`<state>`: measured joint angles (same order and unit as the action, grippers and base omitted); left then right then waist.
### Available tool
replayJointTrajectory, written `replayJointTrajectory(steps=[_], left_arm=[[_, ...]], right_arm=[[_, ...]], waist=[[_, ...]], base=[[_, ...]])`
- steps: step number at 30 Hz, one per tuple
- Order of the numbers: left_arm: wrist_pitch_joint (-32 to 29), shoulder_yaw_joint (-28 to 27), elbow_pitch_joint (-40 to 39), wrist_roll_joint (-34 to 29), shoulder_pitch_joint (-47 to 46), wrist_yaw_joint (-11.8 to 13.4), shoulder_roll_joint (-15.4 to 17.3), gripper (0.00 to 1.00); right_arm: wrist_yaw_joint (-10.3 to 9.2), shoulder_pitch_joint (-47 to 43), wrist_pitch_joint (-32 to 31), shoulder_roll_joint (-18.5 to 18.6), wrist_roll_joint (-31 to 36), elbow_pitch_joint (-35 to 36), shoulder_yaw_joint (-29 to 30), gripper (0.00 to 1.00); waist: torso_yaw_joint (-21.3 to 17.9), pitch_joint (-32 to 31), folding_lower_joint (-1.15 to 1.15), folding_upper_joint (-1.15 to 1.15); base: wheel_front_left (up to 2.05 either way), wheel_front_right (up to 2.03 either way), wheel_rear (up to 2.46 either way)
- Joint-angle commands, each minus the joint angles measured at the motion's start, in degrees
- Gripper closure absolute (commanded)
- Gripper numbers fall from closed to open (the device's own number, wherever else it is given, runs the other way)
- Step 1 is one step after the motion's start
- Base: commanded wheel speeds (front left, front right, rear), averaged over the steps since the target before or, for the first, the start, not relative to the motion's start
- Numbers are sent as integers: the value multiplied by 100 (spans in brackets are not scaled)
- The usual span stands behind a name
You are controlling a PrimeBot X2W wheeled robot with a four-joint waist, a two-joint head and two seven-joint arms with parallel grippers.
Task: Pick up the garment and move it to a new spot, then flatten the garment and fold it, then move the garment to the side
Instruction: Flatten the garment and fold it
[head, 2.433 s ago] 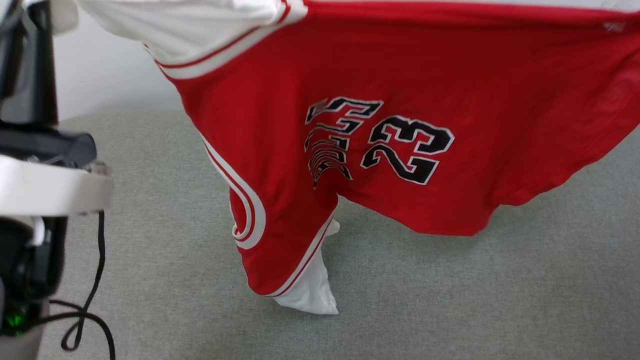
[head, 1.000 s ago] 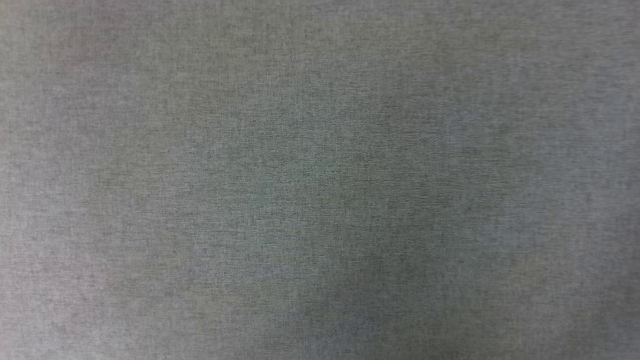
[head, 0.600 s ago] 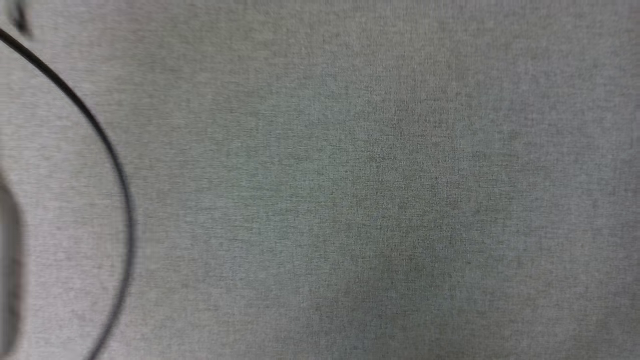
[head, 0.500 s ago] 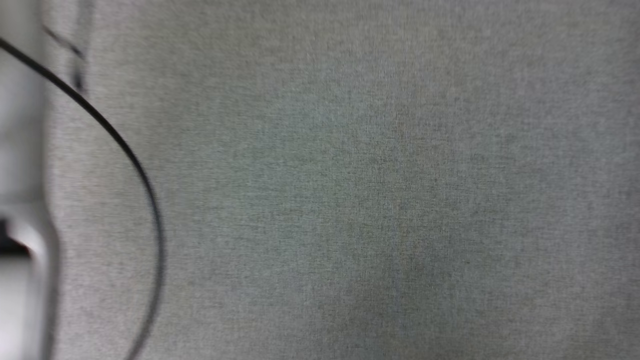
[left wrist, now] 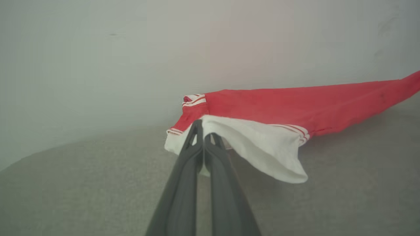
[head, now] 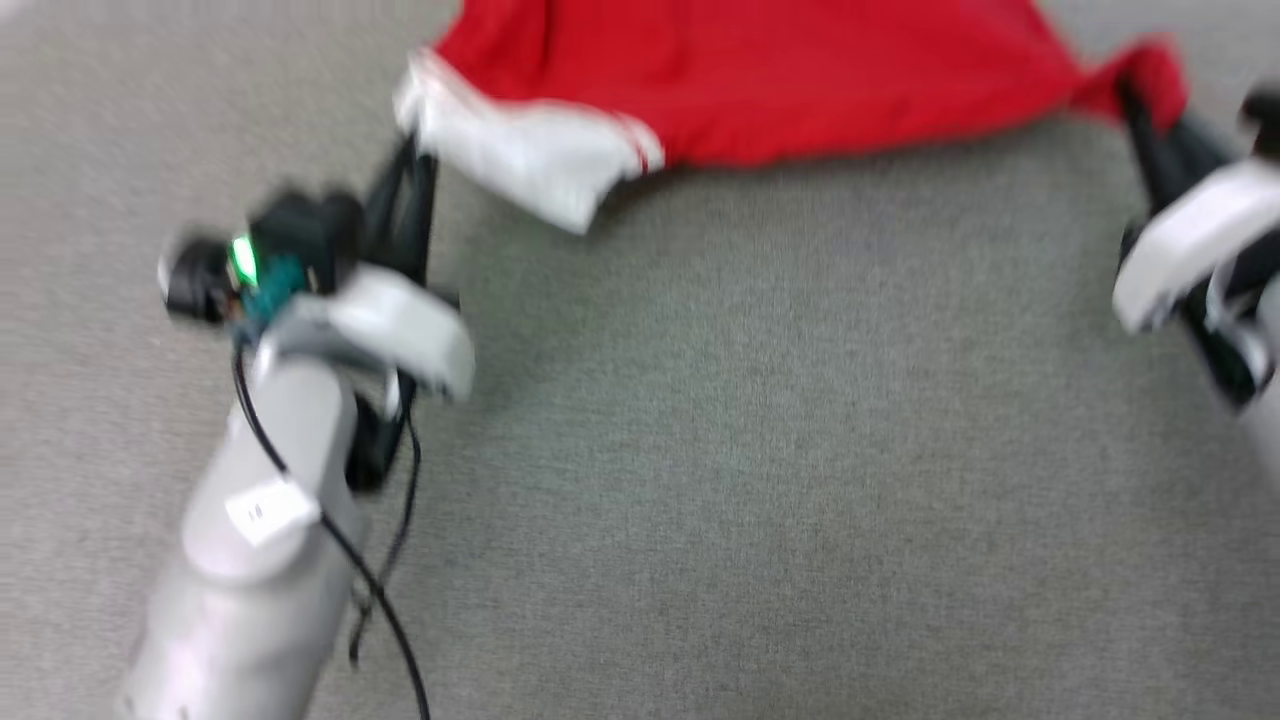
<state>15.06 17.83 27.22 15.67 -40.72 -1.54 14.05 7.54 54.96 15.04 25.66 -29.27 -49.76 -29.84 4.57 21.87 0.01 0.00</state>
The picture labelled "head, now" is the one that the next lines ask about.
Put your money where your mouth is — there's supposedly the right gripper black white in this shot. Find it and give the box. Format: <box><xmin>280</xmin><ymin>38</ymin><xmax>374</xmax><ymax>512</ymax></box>
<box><xmin>1110</xmin><ymin>80</ymin><xmax>1280</xmax><ymax>338</ymax></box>

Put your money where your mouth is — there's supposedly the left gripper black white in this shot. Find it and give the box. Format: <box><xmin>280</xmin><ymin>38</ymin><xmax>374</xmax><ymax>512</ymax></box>
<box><xmin>158</xmin><ymin>138</ymin><xmax>478</xmax><ymax>401</ymax></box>

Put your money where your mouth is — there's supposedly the red and white garment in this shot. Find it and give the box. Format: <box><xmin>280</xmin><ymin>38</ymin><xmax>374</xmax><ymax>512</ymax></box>
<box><xmin>393</xmin><ymin>0</ymin><xmax>1191</xmax><ymax>237</ymax></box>

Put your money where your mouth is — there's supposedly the thin black looped cable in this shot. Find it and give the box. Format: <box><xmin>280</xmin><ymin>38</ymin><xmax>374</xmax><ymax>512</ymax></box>
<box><xmin>348</xmin><ymin>400</ymin><xmax>424</xmax><ymax>669</ymax></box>

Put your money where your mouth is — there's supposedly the black cable with teal plug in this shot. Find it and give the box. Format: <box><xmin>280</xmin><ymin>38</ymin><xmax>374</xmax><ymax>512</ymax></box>
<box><xmin>230</xmin><ymin>255</ymin><xmax>433</xmax><ymax>720</ymax></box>

